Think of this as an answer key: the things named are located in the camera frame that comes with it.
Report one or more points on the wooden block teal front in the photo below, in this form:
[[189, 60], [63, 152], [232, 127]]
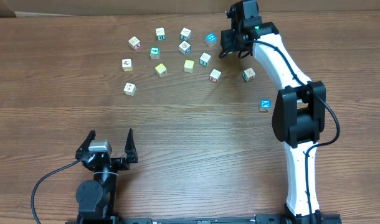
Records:
[[205, 59]]

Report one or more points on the wooden block teal side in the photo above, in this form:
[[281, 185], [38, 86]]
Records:
[[185, 34]]

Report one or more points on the wooden block red side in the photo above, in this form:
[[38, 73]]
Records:
[[214, 75]]

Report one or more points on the wooden block green side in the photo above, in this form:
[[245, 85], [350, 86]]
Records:
[[160, 34], [248, 74]]

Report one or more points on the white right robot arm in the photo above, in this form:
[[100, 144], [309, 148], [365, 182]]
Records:
[[299, 112]]

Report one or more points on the wooden block green four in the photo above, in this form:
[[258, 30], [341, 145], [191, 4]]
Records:
[[155, 53]]

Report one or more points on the cardboard wall panel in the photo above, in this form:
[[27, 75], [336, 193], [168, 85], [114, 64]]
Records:
[[13, 8]]

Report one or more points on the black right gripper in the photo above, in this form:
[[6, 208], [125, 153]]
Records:
[[228, 43]]

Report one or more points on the wooden block blue side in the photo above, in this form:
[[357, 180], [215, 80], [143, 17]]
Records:
[[184, 47]]

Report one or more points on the wooden block orange side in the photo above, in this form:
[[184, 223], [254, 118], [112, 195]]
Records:
[[129, 89]]

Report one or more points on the wooden block red top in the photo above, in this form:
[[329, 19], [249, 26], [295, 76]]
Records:
[[134, 43]]

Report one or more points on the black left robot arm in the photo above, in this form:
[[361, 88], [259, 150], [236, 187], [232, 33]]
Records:
[[96, 197]]

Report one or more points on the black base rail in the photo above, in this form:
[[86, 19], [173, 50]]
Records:
[[257, 219]]

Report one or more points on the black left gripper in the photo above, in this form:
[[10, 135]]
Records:
[[123, 163]]

